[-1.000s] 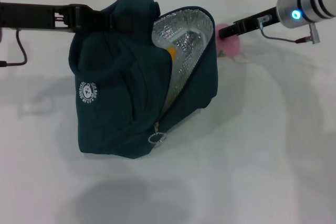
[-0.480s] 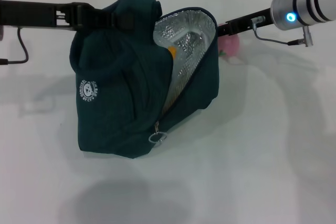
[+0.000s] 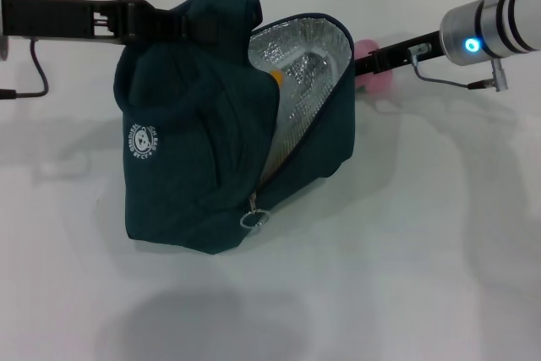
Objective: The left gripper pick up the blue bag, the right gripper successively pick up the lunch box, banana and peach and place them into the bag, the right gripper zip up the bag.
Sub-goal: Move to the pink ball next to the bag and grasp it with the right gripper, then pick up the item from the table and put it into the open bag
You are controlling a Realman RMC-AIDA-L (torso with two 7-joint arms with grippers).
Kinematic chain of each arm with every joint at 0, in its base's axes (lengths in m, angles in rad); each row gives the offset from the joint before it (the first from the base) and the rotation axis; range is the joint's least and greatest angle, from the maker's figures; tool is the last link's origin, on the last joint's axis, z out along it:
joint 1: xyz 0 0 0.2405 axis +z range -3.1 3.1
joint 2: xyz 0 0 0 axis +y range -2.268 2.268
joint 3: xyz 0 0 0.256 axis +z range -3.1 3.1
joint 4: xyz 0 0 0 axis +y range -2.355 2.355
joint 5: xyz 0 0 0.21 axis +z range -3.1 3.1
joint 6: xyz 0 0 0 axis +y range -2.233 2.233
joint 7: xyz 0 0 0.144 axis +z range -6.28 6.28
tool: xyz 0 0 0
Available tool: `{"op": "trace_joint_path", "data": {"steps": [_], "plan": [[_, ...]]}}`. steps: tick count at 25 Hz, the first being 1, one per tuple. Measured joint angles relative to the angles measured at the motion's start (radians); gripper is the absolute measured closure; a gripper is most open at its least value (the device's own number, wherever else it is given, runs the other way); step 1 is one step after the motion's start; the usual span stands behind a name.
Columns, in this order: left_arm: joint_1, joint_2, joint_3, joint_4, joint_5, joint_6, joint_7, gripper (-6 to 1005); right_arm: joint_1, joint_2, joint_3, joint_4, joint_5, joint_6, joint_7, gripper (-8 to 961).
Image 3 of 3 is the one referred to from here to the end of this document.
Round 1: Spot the dark teal insulated lunch bag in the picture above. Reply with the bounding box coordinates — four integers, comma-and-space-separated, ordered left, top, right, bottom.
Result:
112, 0, 356, 255

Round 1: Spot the pink toy peach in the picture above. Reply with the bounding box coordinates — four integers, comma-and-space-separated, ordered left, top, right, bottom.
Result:
353, 38, 396, 94

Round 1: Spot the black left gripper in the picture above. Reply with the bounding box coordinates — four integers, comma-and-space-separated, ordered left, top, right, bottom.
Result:
2, 0, 221, 46

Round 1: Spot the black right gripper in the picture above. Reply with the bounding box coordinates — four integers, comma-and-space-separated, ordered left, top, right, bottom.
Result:
354, 30, 445, 77

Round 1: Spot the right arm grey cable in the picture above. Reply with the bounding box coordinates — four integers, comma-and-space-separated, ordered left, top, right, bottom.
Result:
407, 43, 511, 94

